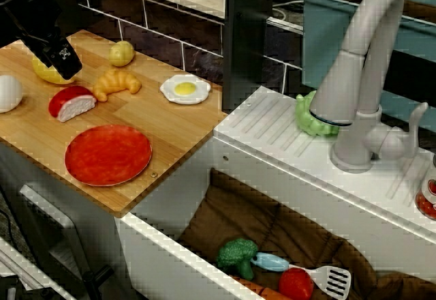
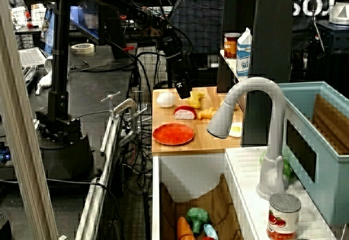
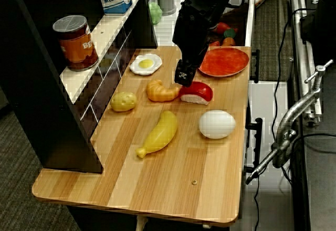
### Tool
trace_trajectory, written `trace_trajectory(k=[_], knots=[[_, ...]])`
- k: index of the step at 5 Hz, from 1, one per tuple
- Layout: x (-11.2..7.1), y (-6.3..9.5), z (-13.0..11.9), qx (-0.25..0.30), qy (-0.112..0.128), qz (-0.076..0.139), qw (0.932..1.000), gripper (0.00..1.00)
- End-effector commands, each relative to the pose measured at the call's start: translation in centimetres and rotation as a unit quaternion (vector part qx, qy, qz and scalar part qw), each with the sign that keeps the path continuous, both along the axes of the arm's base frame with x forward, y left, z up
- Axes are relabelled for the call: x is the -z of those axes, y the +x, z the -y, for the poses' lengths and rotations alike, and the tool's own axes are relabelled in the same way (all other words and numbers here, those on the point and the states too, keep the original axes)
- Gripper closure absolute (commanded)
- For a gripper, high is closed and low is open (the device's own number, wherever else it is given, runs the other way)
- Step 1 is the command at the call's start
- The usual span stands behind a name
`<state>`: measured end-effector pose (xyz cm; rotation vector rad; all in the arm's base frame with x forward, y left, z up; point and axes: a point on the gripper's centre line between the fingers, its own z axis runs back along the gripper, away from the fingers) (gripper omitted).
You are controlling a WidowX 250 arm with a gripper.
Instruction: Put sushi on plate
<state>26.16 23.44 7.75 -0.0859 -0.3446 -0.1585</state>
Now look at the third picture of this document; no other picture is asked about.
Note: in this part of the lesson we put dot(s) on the red and white toy sushi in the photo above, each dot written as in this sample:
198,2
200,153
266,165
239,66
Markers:
200,93

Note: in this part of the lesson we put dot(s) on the yellow toy potato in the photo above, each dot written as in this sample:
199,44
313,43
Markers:
123,102

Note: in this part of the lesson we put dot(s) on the aluminium rail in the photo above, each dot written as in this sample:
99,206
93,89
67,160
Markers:
302,57

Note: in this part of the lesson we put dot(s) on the yellow toy banana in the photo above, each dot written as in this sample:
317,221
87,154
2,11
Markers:
161,132

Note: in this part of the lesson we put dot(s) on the white toy sink unit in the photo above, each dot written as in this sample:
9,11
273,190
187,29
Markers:
168,31

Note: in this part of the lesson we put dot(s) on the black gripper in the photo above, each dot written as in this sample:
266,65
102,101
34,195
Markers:
191,39

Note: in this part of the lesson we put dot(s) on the orange toy croissant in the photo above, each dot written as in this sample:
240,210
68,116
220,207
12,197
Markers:
160,92

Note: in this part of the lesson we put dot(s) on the red orange plate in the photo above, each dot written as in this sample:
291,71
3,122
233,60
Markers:
225,61

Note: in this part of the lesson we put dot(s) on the toy fried egg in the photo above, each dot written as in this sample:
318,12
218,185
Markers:
145,64

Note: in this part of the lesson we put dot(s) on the green toy lettuce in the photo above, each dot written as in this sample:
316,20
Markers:
155,13

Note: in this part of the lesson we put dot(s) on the white toy egg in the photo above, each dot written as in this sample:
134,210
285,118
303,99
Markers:
216,124

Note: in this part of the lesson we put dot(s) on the red toy tomato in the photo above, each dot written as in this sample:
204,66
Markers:
214,43

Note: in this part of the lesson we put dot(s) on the black shelf unit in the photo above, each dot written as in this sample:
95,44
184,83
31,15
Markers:
39,97

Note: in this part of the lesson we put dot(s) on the orange beans can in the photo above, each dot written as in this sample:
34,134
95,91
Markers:
76,47

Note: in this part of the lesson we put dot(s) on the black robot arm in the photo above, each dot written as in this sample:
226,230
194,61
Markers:
210,2

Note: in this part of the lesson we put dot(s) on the metal C clamp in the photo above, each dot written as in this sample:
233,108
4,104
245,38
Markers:
291,115

